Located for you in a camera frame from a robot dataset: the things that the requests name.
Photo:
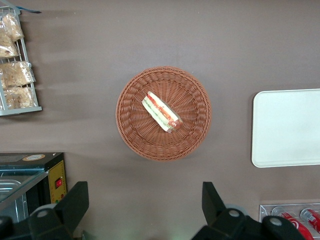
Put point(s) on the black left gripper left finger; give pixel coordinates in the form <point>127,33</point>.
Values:
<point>72,207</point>

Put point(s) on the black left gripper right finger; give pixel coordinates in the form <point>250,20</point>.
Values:
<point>215,210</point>

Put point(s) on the beige rectangular plastic tray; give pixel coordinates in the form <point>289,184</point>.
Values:
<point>287,127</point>

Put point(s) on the clear acrylic bottle rack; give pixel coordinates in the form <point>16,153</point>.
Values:
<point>266,212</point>

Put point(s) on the black food warmer appliance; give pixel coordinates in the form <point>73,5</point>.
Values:
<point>30,175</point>

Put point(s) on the red cola bottle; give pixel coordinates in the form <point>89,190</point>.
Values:
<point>295,225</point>
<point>312,216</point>

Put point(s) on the round brown wicker basket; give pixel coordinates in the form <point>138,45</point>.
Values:
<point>140,140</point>

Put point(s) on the wrapped triangle sandwich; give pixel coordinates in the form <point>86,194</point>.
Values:
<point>161,111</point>

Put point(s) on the clear bag of snacks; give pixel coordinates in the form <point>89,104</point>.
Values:
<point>16,73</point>
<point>11,27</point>
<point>18,97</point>
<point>6,48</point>

